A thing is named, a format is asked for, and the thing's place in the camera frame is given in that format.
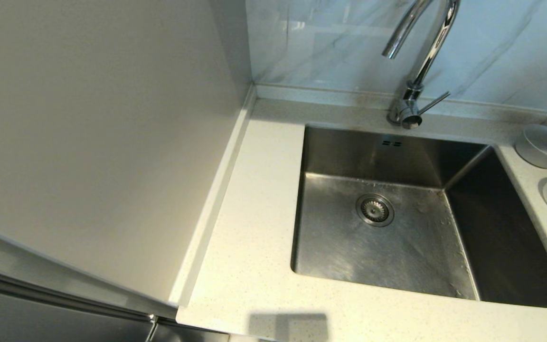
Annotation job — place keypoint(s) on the chrome gooseneck faucet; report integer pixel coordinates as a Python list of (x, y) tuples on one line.
[(409, 102)]

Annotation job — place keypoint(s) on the grey ceramic bowl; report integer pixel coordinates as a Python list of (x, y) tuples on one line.
[(544, 145)]

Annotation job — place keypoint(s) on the stainless steel sink basin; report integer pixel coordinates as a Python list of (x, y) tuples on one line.
[(397, 247)]

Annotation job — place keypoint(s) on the round metal drain strainer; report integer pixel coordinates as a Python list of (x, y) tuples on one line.
[(374, 209)]

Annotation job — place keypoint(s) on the tall white side panel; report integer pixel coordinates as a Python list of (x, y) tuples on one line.
[(88, 142)]

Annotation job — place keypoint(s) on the stainless steel refrigerator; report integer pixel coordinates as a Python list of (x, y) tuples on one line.
[(41, 318)]

